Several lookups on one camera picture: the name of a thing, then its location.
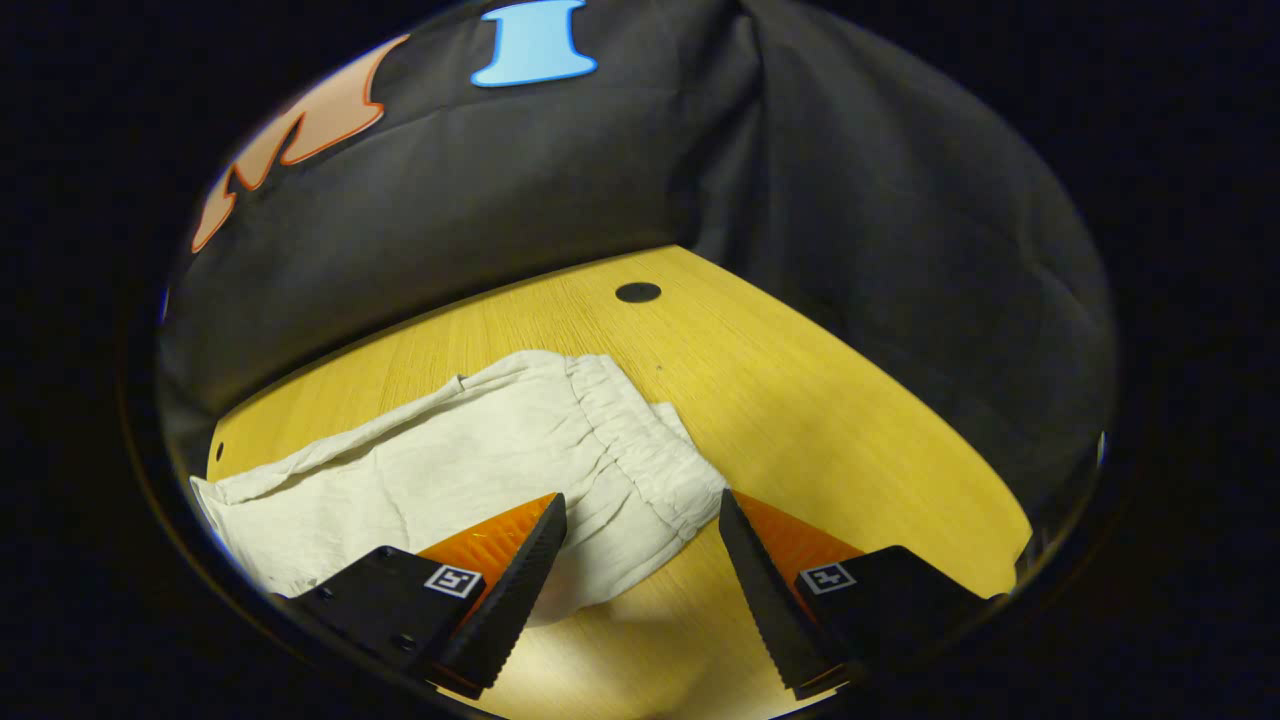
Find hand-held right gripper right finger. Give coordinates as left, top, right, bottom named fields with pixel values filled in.
left=718, top=488, right=1006, bottom=701

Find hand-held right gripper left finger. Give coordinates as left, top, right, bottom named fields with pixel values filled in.
left=285, top=492, right=568, bottom=701

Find white jeans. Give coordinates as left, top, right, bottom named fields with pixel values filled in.
left=190, top=350, right=731, bottom=626

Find black backdrop cloth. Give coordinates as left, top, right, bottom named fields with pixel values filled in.
left=158, top=0, right=1119, bottom=561

